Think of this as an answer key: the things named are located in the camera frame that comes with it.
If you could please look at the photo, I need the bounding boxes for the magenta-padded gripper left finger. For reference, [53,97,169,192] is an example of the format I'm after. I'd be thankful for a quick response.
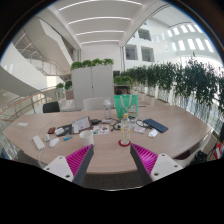
[43,143,95,187]

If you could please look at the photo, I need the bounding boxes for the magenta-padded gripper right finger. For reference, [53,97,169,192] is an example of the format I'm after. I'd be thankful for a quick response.
[129,143,184,186]

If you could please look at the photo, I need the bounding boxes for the clear plastic water bottle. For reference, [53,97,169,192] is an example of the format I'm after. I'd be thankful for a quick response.
[102,97,113,120]

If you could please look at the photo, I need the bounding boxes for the white computer mouse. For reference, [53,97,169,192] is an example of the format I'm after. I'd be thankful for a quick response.
[48,137,60,148]

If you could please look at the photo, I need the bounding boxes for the white power strip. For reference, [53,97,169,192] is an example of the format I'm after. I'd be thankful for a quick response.
[32,134,46,152]

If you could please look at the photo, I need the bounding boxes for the clear plastic packet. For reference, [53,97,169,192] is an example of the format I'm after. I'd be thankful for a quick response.
[148,128,160,139]

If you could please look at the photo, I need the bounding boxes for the white ceramic mug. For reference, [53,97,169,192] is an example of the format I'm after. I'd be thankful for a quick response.
[78,129,95,148]

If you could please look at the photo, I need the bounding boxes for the black notebook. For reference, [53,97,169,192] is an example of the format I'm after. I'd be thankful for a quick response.
[54,123,74,138]

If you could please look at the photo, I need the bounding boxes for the white chair maroon seat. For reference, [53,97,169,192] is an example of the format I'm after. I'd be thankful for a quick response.
[173,131,214,168]

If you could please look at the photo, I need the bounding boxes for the dark blue flat keyboard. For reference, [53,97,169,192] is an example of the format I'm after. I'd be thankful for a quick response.
[143,117,169,134]

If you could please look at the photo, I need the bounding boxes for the white paper card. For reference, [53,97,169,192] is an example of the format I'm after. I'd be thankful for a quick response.
[133,125,147,135]

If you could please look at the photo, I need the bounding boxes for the open printed booklet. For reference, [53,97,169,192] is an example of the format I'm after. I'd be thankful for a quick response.
[71,115,93,134]

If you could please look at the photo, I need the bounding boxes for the flat round red coaster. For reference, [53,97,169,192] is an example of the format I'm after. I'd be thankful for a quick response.
[117,139,132,148]

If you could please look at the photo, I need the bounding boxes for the colourful sticker sheet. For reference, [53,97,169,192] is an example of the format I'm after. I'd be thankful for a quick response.
[92,124,111,136]

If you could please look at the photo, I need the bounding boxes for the black power adapter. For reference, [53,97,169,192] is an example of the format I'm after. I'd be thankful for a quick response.
[90,118,103,126]

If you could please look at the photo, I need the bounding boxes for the black office chair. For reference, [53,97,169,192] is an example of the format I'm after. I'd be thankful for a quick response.
[42,100,61,114]

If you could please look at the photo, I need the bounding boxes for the white office chair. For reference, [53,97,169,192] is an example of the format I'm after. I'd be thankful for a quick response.
[82,96,108,112]

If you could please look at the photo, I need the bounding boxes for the green tote bag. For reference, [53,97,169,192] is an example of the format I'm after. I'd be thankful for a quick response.
[113,93,139,119]

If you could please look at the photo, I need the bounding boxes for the row of green potted plants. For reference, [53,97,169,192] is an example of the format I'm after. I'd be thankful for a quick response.
[114,54,224,124]

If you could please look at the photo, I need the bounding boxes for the white planter cabinet with plants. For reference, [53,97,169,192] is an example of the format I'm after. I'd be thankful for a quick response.
[70,58,115,111]

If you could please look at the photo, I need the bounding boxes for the ceiling light strips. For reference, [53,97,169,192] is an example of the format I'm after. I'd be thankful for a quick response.
[58,0,144,46]

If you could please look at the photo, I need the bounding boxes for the black cable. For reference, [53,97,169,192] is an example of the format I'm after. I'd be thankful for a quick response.
[111,118,151,132]

